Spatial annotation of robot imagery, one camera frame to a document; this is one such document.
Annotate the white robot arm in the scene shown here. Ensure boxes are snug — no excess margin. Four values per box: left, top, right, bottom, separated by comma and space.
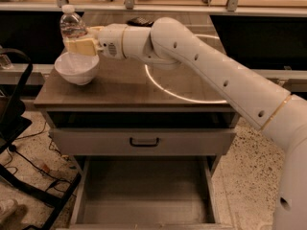
63, 17, 307, 230

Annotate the grey drawer cabinet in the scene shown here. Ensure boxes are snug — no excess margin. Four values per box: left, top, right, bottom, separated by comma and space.
34, 11, 248, 230

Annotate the white ceramic bowl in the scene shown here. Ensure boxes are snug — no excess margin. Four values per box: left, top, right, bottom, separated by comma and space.
55, 52, 99, 85

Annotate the upper grey drawer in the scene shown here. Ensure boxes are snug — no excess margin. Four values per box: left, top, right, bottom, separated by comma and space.
50, 128, 236, 156

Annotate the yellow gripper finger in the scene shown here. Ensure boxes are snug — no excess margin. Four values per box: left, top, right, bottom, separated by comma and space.
63, 37, 98, 57
86, 26, 105, 37

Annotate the black drawer handle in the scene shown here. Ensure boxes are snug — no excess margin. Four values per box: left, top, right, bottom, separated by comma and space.
130, 137, 160, 148

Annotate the metal rail frame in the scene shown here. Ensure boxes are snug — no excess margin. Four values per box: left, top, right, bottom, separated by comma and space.
0, 0, 307, 17

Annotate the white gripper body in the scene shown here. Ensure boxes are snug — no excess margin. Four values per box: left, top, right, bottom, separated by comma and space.
98, 24, 127, 59

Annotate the black chair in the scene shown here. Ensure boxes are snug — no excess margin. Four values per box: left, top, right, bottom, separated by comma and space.
0, 48, 81, 230

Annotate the clear plastic water bottle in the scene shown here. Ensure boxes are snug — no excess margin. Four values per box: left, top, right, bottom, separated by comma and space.
59, 4, 87, 40

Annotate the black calculator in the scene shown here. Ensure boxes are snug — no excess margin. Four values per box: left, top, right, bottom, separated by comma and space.
127, 17, 154, 27

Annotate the black floor cable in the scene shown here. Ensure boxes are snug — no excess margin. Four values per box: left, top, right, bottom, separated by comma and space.
6, 122, 78, 199

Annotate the open bottom drawer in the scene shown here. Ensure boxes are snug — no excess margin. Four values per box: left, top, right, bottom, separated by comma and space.
58, 157, 234, 230

